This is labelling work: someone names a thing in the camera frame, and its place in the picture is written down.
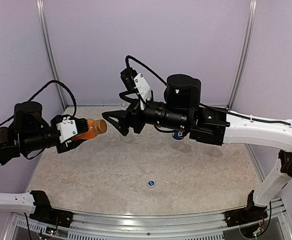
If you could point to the blue bottle cap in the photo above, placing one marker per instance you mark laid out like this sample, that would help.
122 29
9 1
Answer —
151 183

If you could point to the clear plastic bottle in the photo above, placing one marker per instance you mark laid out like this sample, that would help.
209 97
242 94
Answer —
123 105

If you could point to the aluminium front rail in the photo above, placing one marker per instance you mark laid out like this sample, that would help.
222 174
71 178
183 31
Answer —
96 226

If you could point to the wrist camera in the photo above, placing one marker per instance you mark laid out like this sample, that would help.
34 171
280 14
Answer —
69 127
135 83

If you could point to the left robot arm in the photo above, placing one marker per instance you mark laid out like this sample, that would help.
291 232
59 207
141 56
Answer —
30 132

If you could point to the left aluminium post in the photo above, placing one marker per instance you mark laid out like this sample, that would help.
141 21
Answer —
49 52

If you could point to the orange juice bottle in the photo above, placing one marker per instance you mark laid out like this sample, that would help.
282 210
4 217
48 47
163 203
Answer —
95 128

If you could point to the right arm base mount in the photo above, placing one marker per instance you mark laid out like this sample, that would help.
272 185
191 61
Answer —
248 214

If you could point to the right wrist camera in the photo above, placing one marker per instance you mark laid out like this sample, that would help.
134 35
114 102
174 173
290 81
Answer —
135 83

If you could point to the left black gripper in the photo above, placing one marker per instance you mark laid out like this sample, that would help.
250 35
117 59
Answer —
68 146

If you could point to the aluminium post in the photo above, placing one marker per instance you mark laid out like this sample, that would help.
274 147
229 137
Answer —
49 52
244 52

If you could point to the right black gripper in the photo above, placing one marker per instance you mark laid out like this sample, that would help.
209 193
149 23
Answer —
123 116

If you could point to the right aluminium post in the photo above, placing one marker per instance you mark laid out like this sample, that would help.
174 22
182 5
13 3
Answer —
244 52

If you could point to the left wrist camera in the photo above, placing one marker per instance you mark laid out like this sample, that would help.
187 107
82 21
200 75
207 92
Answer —
69 127

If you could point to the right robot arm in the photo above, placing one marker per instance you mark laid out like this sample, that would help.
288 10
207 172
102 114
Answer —
182 113

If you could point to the Pepsi bottle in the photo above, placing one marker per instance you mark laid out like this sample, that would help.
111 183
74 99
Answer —
178 135

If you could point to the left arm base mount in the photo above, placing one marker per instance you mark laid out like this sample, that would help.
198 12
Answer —
45 213

